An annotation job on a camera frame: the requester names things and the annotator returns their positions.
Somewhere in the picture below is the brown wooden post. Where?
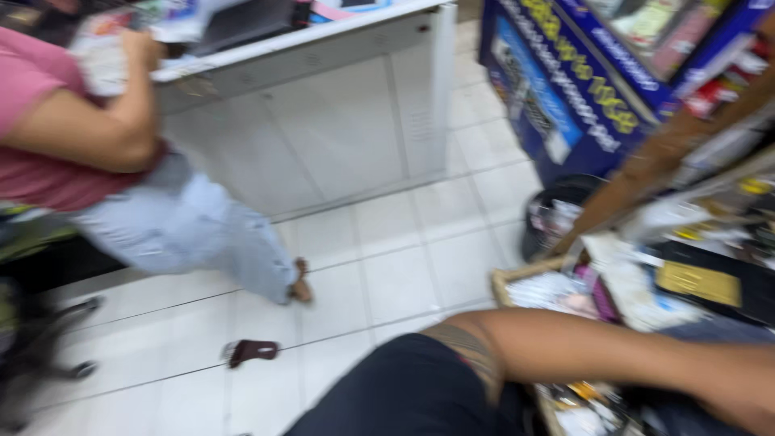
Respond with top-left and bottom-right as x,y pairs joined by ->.
548,75 -> 775,258

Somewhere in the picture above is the white printed paper bundle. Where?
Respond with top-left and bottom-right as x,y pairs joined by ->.
68,7 -> 159,98

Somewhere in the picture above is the black trash bin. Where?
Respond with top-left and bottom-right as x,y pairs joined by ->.
519,174 -> 607,262

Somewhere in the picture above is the black device on counter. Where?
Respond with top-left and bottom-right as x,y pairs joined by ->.
193,0 -> 311,57

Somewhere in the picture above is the white shop counter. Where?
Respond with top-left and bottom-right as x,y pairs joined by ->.
150,0 -> 459,222

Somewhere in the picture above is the person's black shirt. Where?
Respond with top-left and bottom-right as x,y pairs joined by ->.
283,332 -> 528,436

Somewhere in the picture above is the wicker basket of goods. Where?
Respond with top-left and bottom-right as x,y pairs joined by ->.
490,256 -> 621,323

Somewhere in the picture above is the maroon sandal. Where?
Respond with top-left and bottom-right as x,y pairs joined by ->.
222,338 -> 281,369

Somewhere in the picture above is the black office chair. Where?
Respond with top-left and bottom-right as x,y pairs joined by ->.
0,285 -> 105,434

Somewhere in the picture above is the gold flat packet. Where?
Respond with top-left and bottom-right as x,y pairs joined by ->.
655,260 -> 743,308

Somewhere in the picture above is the shelf of assorted goods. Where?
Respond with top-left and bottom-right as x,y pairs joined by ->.
581,91 -> 775,334

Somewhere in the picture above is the blue display stand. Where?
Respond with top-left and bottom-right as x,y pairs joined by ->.
478,0 -> 775,185

